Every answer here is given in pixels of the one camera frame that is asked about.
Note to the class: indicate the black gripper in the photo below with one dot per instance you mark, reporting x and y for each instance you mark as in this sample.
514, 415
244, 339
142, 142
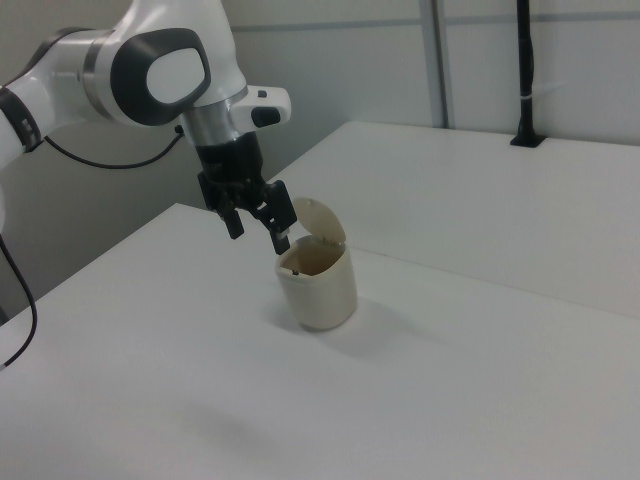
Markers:
231, 160

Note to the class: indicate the small cream trash can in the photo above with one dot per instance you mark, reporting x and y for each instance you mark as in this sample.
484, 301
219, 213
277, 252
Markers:
320, 295

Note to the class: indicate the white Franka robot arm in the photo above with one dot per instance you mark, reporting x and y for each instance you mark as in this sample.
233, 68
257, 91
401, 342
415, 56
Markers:
165, 75

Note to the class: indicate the black clamped pole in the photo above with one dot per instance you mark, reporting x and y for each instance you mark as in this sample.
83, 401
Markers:
525, 60

